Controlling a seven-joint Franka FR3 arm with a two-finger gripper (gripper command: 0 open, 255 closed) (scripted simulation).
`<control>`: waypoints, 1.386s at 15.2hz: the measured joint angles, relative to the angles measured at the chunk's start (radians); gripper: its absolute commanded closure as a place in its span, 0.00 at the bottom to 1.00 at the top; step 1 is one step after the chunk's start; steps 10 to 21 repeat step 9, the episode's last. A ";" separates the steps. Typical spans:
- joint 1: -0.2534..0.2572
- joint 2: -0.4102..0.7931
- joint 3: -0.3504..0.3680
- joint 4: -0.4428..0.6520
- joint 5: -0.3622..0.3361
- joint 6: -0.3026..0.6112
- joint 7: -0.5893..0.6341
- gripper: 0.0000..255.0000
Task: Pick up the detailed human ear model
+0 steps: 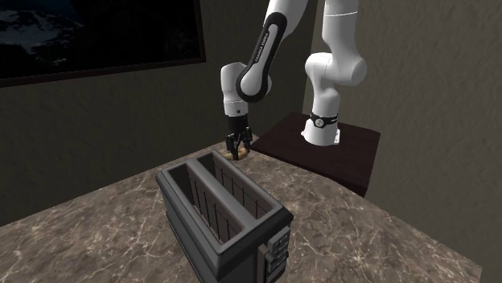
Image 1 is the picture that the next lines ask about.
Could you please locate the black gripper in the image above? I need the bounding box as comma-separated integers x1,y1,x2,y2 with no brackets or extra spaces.
225,114,253,162

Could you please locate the tan bread piece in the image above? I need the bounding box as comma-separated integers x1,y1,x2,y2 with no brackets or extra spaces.
224,146,251,161

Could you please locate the dark grey two-slot toaster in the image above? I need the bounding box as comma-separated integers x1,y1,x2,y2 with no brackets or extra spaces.
155,149,294,283

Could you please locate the dark red robot stand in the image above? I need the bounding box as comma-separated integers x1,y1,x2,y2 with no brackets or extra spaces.
249,111,382,198

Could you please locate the dark framed wall picture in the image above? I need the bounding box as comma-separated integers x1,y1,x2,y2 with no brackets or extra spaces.
0,0,208,88

